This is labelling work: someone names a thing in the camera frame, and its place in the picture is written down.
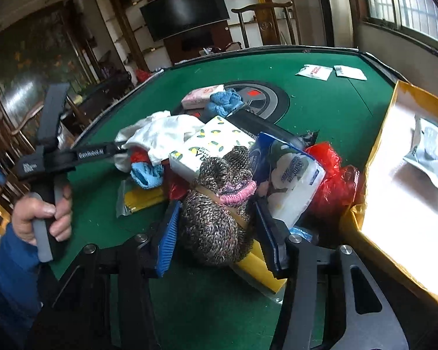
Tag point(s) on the yellow cloth packet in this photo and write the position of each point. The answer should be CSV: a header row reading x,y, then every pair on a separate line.
x,y
259,268
142,198

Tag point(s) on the window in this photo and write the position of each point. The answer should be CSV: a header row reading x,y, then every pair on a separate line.
x,y
401,3

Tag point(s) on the pink tissue pack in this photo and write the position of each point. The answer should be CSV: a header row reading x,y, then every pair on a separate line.
x,y
200,95

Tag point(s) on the large landscape painting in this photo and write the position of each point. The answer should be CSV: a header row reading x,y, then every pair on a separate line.
x,y
33,54

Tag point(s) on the blue tissue pack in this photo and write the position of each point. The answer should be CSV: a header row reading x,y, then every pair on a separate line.
x,y
292,182

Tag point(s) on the yellow cardboard box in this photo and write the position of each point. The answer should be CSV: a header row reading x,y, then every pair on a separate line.
x,y
387,248

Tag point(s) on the small red bag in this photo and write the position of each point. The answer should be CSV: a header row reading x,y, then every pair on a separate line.
x,y
143,76

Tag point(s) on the silver foil packet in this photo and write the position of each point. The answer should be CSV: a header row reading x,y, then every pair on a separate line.
x,y
429,153

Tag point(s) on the plain white packet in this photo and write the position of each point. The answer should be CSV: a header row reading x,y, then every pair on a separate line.
x,y
350,72

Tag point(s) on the person's left forearm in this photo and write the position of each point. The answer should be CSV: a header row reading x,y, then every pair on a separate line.
x,y
11,277

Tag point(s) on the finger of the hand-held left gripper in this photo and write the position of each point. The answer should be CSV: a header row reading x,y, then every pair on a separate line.
x,y
93,154

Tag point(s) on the wooden wall cabinet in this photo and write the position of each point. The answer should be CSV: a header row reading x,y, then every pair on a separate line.
x,y
127,25

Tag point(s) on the white packet red print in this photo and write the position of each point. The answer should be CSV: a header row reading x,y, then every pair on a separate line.
x,y
314,73

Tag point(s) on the red cloth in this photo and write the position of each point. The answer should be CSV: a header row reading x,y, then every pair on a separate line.
x,y
138,156

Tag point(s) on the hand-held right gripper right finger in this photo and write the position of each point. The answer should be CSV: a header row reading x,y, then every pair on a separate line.
x,y
271,242

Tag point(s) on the white cloth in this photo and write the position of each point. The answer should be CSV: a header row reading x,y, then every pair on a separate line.
x,y
160,135

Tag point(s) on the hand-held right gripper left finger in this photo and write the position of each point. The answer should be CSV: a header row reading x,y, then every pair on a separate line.
x,y
167,242

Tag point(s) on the light blue sock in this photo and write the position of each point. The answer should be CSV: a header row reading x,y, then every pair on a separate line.
x,y
146,175

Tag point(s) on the round table centre console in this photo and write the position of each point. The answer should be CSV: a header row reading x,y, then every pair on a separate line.
x,y
262,96

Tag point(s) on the black flat packet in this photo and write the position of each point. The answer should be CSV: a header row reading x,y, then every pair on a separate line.
x,y
248,122

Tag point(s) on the blue knit cloth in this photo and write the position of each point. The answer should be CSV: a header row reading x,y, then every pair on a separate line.
x,y
222,102

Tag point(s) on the red plastic bag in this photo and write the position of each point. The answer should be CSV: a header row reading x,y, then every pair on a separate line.
x,y
332,186

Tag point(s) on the wooden yoke-back chair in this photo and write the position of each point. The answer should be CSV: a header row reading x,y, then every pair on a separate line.
x,y
268,25

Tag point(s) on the person's left hand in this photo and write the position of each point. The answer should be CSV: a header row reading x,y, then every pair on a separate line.
x,y
36,209

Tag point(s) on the lemon print tissue pack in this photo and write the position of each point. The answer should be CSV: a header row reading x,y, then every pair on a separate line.
x,y
211,142

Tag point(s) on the speckled knit hat pink trim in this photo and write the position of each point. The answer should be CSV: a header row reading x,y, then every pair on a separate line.
x,y
211,233

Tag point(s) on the black television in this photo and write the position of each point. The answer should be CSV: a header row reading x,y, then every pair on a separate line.
x,y
184,9

